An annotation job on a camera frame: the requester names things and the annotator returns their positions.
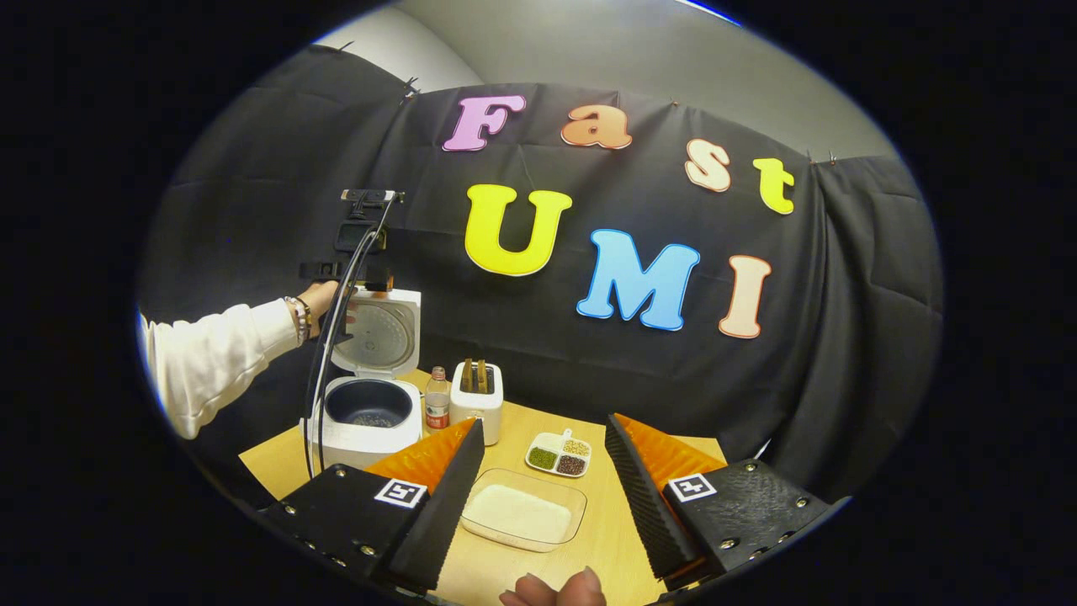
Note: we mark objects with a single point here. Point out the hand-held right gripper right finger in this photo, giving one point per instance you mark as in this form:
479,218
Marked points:
644,505

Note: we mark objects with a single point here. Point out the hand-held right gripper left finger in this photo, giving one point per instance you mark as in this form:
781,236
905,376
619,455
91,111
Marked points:
429,522

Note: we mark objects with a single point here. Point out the clear dish of white rice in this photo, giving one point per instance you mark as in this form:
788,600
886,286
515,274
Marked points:
522,513

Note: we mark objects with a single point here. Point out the white rice cooker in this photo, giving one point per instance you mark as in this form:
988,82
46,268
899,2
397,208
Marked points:
362,438

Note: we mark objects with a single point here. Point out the white toaster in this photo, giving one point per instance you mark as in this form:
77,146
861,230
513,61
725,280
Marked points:
475,417

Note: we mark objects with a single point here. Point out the clear bottle with red label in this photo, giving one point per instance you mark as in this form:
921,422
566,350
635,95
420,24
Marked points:
437,404

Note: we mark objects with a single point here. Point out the white divided dish of beans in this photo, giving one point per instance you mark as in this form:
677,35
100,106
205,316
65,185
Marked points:
538,444

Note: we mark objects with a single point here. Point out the brown bread slice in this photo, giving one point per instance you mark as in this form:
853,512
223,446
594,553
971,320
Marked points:
466,376
482,377

